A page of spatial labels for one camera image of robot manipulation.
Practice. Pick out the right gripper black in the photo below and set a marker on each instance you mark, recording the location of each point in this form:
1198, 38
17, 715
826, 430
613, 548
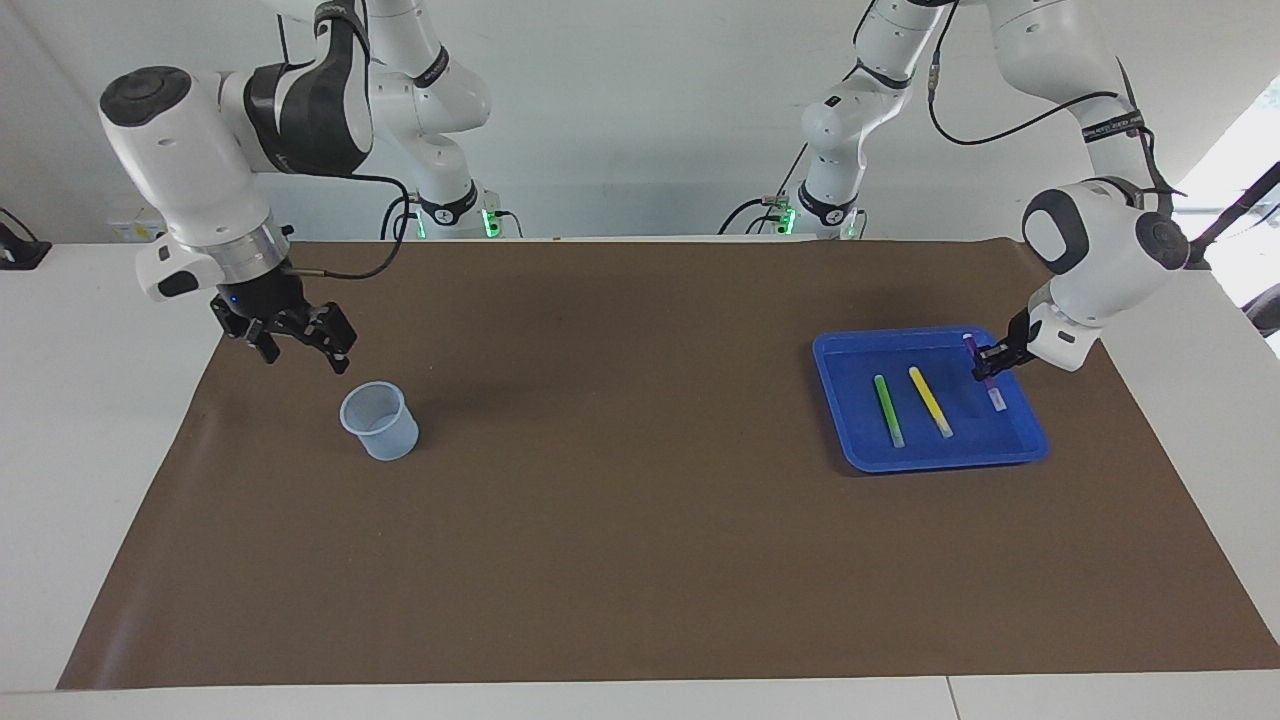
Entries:
262, 300

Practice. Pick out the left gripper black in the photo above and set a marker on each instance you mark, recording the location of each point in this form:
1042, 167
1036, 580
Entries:
1022, 345

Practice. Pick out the purple pen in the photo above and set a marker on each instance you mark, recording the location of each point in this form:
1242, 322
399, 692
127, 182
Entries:
994, 395

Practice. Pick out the yellow pen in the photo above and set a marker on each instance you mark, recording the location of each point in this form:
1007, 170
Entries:
930, 402

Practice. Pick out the green pen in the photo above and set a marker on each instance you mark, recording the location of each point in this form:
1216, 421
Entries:
887, 408

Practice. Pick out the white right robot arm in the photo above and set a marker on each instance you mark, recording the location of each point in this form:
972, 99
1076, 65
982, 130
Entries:
180, 160

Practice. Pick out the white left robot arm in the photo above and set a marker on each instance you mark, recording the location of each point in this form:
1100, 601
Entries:
1100, 250

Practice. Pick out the blue plastic tray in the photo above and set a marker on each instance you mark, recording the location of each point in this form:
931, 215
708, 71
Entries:
900, 455

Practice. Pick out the translucent plastic cup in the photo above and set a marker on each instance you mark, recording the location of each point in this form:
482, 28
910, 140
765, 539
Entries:
385, 435

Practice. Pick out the black table clamp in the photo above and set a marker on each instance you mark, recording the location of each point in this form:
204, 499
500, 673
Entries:
25, 252

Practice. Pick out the black angled stand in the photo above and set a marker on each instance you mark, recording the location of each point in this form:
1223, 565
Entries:
1240, 200

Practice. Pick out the brown table mat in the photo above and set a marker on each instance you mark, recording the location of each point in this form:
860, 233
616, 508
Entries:
600, 550

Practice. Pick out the white wall socket box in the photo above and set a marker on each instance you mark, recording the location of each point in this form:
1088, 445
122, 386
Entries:
130, 230

